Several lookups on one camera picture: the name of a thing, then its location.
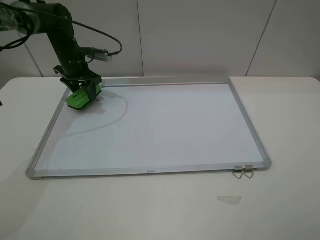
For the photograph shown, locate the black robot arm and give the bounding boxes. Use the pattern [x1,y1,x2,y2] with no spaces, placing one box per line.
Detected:
[0,0,106,102]

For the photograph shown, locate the right metal hanging clip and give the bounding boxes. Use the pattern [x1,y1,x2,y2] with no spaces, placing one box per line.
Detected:
[242,165,255,179]

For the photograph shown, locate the clear tape piece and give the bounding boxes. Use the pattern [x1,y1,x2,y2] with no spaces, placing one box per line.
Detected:
[217,195,242,206]

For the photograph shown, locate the left metal hanging clip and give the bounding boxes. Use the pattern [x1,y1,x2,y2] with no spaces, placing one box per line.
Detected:
[232,165,245,180]

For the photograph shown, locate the metal hanging clip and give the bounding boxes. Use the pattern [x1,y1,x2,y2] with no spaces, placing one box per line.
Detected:
[232,165,245,180]
[242,165,255,179]

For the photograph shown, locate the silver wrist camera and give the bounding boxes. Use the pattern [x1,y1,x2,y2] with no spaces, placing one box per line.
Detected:
[81,47,112,64]

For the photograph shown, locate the aluminium framed whiteboard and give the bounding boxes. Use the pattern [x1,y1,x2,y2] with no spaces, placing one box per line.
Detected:
[25,76,272,180]

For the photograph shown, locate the green whiteboard eraser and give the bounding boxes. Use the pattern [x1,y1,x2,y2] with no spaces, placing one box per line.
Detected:
[65,84,102,110]

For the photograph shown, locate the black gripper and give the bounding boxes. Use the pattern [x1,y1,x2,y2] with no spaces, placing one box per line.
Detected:
[53,65,102,100]

